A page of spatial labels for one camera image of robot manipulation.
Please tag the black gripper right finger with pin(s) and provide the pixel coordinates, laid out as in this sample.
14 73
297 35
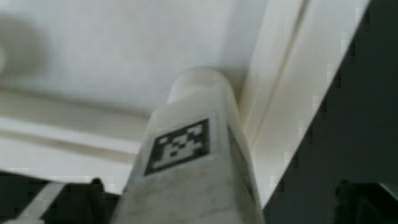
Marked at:
366 203

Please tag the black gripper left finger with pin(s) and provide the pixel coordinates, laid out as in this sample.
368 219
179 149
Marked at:
82 206

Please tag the white table leg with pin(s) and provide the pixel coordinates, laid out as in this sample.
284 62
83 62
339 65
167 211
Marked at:
190 185

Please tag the white square tabletop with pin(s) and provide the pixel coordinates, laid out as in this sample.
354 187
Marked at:
92 54

